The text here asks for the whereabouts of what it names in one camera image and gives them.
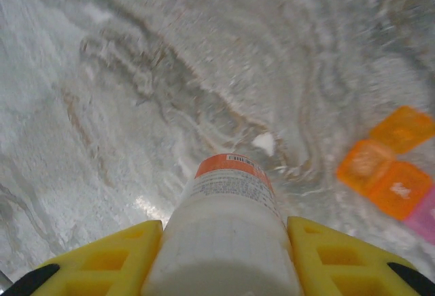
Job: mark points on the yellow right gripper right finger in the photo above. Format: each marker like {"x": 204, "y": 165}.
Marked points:
{"x": 340, "y": 265}

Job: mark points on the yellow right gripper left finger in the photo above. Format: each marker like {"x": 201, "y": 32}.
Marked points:
{"x": 102, "y": 262}

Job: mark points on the white pill bottle orange label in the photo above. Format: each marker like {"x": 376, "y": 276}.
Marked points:
{"x": 224, "y": 228}

